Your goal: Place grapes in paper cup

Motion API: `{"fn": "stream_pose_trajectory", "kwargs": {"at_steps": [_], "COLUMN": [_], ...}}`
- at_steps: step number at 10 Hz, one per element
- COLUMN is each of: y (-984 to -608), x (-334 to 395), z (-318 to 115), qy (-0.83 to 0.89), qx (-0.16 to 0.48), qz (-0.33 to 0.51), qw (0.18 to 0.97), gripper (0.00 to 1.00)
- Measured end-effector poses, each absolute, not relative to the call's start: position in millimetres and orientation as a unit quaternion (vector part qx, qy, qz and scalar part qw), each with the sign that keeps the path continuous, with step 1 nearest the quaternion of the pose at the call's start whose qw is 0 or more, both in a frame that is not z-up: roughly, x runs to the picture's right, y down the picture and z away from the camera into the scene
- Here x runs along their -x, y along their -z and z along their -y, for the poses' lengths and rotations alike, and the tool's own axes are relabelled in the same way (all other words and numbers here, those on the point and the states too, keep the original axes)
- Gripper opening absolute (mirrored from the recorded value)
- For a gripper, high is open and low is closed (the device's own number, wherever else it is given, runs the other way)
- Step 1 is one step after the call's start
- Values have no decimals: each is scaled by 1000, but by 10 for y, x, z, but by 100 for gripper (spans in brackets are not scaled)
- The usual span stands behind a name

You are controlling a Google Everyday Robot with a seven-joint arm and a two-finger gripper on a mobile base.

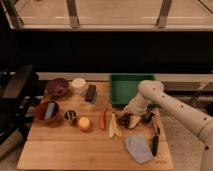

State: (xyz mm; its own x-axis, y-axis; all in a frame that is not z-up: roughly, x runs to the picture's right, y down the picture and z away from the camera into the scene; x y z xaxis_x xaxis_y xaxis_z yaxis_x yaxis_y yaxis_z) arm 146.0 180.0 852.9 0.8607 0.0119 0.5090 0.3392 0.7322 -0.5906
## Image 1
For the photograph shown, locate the green plastic bin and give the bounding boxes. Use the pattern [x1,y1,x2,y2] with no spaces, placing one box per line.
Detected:
[109,73,155,107]

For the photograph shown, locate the black equipment stand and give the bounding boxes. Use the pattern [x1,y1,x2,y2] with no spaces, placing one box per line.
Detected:
[0,65,40,145]

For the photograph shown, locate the orange carrot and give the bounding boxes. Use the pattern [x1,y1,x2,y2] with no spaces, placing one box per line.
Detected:
[99,108,107,130]

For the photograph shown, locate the white paper cup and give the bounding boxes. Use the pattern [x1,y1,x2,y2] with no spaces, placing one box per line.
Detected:
[71,78,86,94]

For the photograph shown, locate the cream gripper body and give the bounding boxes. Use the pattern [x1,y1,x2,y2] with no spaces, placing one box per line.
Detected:
[126,93,148,116]

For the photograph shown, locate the black rectangular block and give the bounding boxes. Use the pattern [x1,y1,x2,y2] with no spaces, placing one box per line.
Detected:
[85,85,96,102]

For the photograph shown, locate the yellow round fruit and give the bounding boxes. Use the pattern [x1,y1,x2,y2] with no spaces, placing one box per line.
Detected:
[77,117,91,131]

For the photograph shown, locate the brown bowl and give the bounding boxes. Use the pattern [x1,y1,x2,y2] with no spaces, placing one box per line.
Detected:
[35,101,59,124]

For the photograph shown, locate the wooden cutting board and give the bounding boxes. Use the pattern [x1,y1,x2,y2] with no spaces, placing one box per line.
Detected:
[17,82,174,171]

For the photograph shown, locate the dark striped small cup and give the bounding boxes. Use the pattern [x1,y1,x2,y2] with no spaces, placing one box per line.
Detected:
[64,110,77,125]

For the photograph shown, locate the dark red grape bunch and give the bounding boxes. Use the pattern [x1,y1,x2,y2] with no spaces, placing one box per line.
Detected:
[118,113,131,128]

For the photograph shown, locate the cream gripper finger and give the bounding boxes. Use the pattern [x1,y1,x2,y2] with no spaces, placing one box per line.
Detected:
[121,106,129,116]
[128,115,141,129]

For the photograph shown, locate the black handled knife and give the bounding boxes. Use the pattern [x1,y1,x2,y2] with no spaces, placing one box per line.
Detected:
[152,117,160,156]

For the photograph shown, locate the purple bowl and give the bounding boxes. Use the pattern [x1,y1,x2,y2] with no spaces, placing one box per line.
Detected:
[45,78,69,97]

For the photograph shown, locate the grey blue cloth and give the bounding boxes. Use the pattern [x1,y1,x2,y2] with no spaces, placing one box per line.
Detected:
[124,134,153,164]

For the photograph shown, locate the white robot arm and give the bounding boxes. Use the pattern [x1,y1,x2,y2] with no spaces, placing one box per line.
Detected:
[123,80,213,171]

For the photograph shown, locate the light blue cylinder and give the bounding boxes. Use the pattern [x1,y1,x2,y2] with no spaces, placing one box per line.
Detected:
[44,102,55,120]

